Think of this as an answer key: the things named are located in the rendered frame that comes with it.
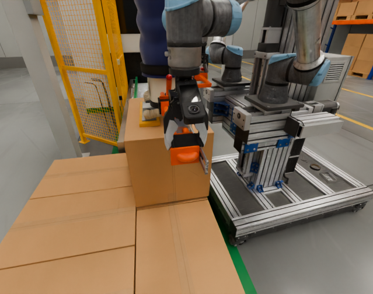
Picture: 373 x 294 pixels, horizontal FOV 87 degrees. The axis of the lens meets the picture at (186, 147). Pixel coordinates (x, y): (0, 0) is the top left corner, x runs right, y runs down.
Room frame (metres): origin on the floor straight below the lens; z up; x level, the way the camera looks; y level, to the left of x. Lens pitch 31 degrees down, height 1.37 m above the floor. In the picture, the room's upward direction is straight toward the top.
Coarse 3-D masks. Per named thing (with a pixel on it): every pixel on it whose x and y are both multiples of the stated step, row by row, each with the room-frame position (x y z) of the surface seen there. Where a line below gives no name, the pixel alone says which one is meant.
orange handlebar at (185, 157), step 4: (200, 76) 1.32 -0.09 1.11; (204, 80) 1.22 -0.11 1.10; (208, 80) 1.20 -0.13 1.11; (200, 84) 1.12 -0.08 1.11; (204, 84) 1.12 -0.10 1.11; (208, 84) 1.13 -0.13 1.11; (164, 108) 0.75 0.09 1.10; (184, 128) 0.56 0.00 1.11; (176, 132) 0.54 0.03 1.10; (192, 152) 0.42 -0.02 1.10; (196, 152) 0.42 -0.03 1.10; (176, 156) 0.41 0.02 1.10; (180, 156) 0.41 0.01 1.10; (184, 156) 0.40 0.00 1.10; (188, 156) 0.40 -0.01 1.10; (192, 156) 0.41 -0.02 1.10; (196, 156) 0.41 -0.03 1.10; (180, 160) 0.41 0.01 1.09; (184, 160) 0.40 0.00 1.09; (188, 160) 0.40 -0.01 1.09; (192, 160) 0.41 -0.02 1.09
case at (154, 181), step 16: (128, 112) 1.05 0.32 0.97; (128, 128) 0.84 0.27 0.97; (144, 128) 0.84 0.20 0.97; (160, 128) 0.84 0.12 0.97; (208, 128) 0.84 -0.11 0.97; (128, 144) 0.73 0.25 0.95; (144, 144) 0.74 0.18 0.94; (160, 144) 0.75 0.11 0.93; (208, 144) 0.80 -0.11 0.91; (128, 160) 0.72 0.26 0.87; (144, 160) 0.74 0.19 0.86; (160, 160) 0.75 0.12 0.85; (208, 160) 0.80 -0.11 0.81; (144, 176) 0.74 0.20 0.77; (160, 176) 0.75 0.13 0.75; (176, 176) 0.77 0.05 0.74; (192, 176) 0.78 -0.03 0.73; (208, 176) 0.80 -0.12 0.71; (144, 192) 0.73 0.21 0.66; (160, 192) 0.75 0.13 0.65; (176, 192) 0.77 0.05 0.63; (192, 192) 0.78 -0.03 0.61; (208, 192) 0.80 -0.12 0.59
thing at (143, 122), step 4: (148, 100) 1.11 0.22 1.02; (140, 104) 1.13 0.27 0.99; (140, 108) 1.06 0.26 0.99; (140, 112) 1.01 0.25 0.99; (140, 116) 0.95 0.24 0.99; (140, 120) 0.90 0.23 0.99; (144, 120) 0.89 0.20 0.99; (148, 120) 0.89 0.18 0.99; (152, 120) 0.89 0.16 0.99; (156, 120) 0.90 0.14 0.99; (140, 124) 0.86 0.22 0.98; (144, 124) 0.86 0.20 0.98; (148, 124) 0.87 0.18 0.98; (152, 124) 0.87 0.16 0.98; (156, 124) 0.87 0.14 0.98
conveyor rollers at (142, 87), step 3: (138, 84) 3.52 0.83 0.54; (141, 84) 3.47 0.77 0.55; (144, 84) 3.47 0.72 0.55; (147, 84) 3.47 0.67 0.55; (138, 87) 3.26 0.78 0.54; (141, 87) 3.27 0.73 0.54; (144, 87) 3.27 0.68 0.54; (147, 87) 3.28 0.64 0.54; (138, 90) 3.08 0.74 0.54; (141, 90) 3.09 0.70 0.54; (144, 90) 3.10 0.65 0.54; (132, 93) 2.90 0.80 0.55; (138, 93) 2.91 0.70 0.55; (141, 93) 2.92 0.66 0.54; (132, 96) 2.79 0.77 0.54; (138, 96) 2.81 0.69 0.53; (141, 96) 2.75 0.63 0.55
